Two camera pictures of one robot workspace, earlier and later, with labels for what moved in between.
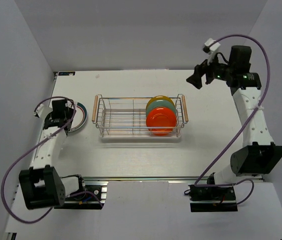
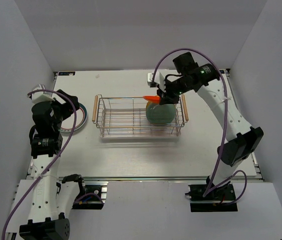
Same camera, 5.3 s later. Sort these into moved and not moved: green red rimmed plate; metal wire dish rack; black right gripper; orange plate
Moved: black right gripper; orange plate
Not moved: metal wire dish rack; green red rimmed plate
